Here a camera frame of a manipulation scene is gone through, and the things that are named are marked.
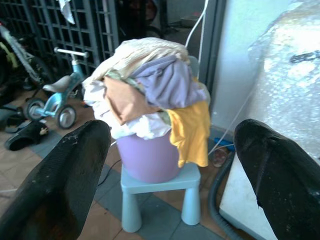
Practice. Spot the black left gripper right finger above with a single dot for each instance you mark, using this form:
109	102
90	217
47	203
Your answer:
282	172

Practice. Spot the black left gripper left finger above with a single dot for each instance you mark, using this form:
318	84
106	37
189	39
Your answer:
52	182

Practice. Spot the white washing machine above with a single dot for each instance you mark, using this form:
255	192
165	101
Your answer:
240	197

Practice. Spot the black slipper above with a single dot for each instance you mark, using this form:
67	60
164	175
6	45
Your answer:
25	137

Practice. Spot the pink sandal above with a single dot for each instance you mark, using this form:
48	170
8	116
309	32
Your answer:
220	157

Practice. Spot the light blue kids balance trike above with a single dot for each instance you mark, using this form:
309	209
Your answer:
58	97

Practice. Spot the bubble wrap cover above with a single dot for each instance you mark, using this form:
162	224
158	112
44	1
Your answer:
290	82

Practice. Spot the white garment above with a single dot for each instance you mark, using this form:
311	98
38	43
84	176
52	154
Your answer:
120	120

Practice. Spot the purple plastic laundry bucket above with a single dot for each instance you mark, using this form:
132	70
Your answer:
147	160

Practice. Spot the yellow shirt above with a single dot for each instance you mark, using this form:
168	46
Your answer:
191	135

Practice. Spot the tan brown garment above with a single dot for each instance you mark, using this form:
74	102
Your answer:
125	100

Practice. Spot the light blue plastic chair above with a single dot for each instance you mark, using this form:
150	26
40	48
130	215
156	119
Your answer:
162	190

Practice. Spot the bicycle with green parts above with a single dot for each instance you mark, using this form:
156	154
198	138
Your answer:
20	60

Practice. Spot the lavender garment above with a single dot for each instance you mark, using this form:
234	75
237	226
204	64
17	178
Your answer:
172	85

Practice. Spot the dark lattice gate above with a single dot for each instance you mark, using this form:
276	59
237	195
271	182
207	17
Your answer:
75	32

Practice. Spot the cream knitted garment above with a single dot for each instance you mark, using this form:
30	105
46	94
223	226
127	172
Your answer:
145	53

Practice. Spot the white hanging cloth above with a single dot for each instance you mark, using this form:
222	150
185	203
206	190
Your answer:
67	10

